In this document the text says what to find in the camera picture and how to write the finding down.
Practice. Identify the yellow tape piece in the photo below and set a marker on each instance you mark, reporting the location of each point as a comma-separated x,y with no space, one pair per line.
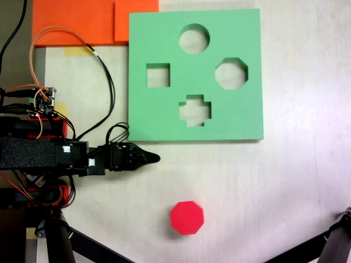
78,51
62,109

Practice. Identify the orange flat foam block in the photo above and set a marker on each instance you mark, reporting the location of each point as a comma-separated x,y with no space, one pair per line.
131,8
71,22

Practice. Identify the red octagonal pillar block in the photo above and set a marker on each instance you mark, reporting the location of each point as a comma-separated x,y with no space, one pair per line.
187,217

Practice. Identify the thin black tripod strut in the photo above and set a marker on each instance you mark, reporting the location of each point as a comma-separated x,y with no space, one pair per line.
101,248
299,250

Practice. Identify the green shape sorter board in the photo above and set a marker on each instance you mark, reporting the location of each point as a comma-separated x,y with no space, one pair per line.
153,115

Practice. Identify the thick black tripod leg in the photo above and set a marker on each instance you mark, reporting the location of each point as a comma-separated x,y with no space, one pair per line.
59,241
338,238

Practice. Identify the small circuit board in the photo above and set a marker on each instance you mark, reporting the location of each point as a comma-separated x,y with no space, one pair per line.
44,102

